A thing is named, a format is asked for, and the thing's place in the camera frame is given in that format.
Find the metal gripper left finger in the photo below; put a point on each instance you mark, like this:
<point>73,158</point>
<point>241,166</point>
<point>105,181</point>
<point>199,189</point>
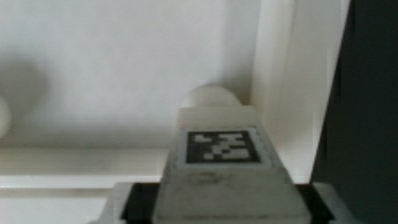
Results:
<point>129,204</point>

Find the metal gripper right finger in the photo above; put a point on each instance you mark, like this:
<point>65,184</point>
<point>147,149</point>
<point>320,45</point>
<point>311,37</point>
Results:
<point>325,204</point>

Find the white table leg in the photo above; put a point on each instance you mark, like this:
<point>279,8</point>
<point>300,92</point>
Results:
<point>225,185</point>

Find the white square tabletop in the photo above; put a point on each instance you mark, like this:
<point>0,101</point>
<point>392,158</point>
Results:
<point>103,58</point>

